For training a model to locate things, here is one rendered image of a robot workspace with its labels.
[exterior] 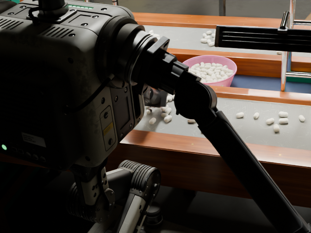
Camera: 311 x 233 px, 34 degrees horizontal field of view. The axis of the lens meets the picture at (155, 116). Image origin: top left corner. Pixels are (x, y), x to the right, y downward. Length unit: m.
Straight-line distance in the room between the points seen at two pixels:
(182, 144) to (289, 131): 0.41
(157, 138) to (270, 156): 0.42
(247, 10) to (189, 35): 2.26
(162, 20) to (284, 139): 1.22
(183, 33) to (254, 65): 0.50
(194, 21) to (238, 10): 2.14
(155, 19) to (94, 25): 1.78
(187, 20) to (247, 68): 0.56
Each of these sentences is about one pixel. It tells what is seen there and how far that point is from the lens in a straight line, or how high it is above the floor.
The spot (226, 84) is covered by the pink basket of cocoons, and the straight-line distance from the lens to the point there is 2.29.
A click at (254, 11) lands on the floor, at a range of 4.93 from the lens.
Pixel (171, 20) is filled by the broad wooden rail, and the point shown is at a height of 0.76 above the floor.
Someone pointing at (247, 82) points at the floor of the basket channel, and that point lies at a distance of 2.42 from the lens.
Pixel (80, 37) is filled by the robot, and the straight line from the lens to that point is 1.10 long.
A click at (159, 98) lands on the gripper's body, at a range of 2.03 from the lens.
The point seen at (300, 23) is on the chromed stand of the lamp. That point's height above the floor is 0.96.
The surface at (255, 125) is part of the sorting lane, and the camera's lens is 2.01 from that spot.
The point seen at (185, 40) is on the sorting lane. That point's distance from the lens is 2.69.
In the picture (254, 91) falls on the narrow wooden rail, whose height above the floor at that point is 0.77.
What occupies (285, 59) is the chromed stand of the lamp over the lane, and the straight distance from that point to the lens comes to 2.11.
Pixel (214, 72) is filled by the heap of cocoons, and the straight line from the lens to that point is 2.38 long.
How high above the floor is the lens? 1.89
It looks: 34 degrees down
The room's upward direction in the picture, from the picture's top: 6 degrees counter-clockwise
